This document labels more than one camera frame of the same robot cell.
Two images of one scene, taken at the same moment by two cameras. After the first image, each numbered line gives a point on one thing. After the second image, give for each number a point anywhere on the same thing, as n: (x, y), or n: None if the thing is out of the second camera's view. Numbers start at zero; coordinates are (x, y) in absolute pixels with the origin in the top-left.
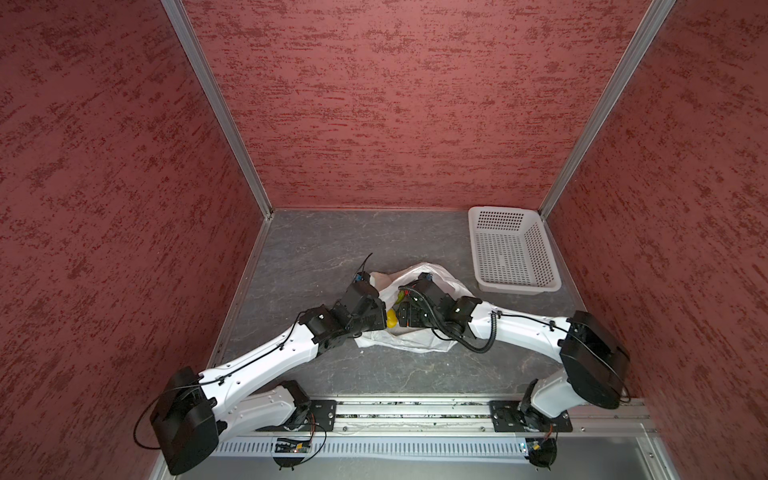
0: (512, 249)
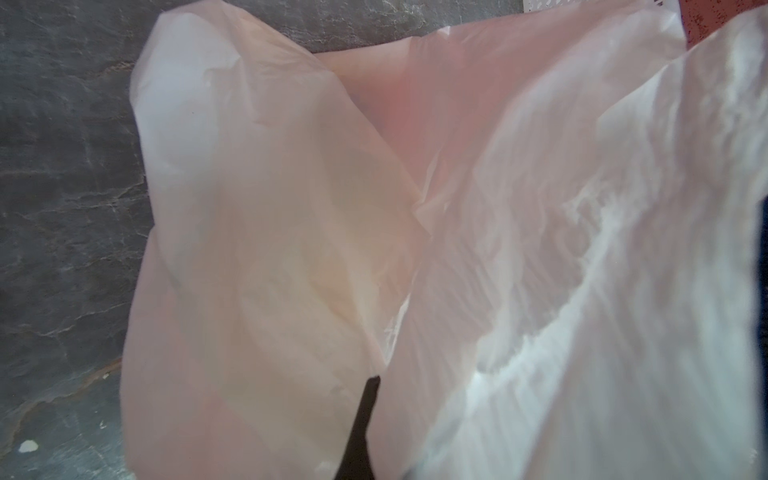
0: (535, 5)
